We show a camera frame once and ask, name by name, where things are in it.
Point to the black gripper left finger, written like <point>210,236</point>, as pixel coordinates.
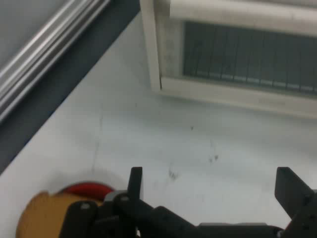
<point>138,215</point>

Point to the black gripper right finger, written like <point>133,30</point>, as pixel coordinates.
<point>297,198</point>

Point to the red bowl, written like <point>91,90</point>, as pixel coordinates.
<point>86,189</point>

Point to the brown bread slice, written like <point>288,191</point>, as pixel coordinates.
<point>42,218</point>

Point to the white toaster oven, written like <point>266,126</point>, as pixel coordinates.
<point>151,49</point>

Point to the aluminium rail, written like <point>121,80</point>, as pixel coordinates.
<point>49,37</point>

